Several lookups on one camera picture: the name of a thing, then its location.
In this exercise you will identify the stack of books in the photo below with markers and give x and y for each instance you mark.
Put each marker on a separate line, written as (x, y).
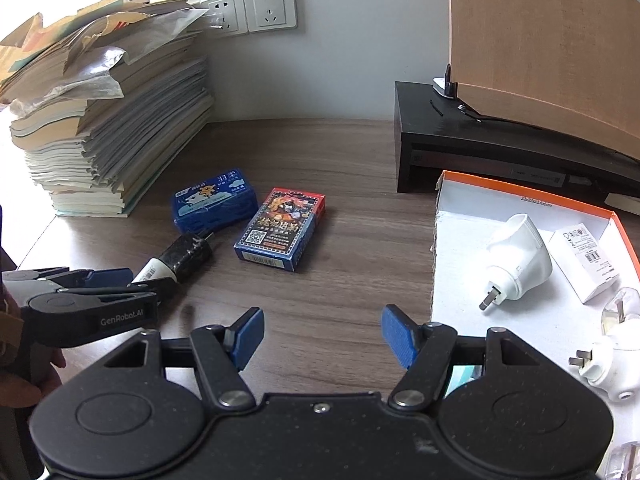
(125, 135)

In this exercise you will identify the black monitor riser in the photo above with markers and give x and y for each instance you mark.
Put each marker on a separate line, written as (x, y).
(450, 135)

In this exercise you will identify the person's left hand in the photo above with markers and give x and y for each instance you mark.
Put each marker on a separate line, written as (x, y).
(20, 385)

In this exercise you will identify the white angled power adapter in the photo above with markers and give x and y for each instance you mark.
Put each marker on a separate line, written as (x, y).
(520, 260)

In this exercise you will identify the white round power adapter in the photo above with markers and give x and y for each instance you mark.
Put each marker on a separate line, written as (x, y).
(617, 365)

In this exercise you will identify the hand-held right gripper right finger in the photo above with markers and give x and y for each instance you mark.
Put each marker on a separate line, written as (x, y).
(399, 335)

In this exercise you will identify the pile of crumpled paper envelopes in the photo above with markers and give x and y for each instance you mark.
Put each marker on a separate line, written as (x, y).
(90, 45)

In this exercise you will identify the blue tissue packet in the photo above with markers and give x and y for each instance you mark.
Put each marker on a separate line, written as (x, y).
(215, 200)

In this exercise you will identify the book with white spine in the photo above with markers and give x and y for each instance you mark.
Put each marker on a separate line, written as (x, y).
(537, 175)

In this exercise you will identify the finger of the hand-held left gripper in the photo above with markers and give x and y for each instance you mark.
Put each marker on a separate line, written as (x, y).
(107, 278)
(159, 289)

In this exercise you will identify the orange white cardboard box lid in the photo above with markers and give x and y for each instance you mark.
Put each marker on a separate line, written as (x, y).
(460, 260)

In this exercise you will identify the black white charger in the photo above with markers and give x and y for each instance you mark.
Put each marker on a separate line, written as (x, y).
(185, 257)

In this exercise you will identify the clear plastic item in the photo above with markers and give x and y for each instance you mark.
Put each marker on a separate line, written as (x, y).
(622, 310)

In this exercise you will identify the green white packet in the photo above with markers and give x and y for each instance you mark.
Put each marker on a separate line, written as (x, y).
(465, 377)

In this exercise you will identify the small white carton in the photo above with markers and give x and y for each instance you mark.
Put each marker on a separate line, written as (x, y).
(582, 260)

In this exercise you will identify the beige envelope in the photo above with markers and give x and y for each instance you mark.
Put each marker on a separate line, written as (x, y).
(616, 200)

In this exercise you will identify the playing card box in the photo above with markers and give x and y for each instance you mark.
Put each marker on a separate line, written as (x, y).
(280, 227)

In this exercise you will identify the white wall socket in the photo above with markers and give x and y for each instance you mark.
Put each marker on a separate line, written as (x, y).
(224, 15)
(270, 8)

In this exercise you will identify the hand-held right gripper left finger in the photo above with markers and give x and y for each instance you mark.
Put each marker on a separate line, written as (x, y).
(247, 337)

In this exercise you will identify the wooden book stand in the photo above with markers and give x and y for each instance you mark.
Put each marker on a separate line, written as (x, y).
(550, 35)

